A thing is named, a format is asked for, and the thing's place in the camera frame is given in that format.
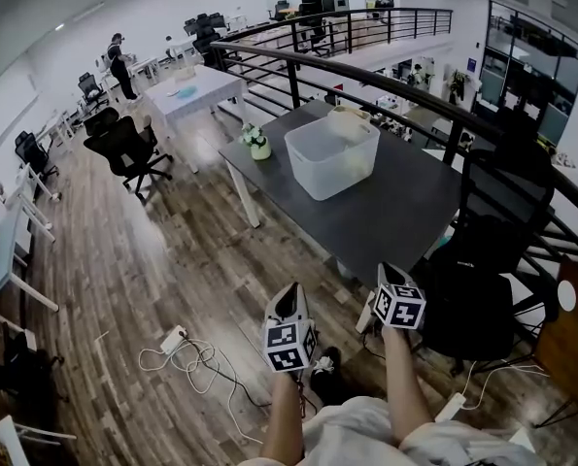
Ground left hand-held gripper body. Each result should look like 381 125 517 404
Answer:
261 282 319 374

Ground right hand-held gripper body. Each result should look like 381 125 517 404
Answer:
371 262 427 332

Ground white plastic basket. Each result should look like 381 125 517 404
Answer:
283 114 382 202

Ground white potted flowers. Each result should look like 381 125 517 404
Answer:
238 122 273 161

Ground person's left forearm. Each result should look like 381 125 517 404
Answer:
258 369 305 466

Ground person's right forearm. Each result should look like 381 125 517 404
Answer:
380 325 435 449

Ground person's black shoe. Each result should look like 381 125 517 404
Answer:
309 346 351 408

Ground black mesh office chair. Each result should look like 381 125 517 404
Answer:
420 147 558 376

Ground dark grey table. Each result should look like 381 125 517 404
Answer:
219 99 464 291

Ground white power strip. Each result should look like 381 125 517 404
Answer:
433 391 467 424
158 324 189 356

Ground person's white clothing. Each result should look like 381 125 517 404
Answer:
239 395 548 466

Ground brown wooden board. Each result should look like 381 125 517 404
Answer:
532 254 578 429

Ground black metal railing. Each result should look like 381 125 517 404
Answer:
209 7 578 310

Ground green potted plant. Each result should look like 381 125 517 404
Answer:
446 69 470 106

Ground black armless office chair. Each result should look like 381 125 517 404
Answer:
83 114 174 204

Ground white square table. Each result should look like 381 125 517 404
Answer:
142 64 249 175

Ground long white desk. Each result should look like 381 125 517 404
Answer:
0 162 62 320

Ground black headrest office chair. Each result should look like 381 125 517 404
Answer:
77 72 111 115
14 130 60 183

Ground black cable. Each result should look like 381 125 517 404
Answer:
179 332 273 410

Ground white cable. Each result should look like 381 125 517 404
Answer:
137 338 265 447

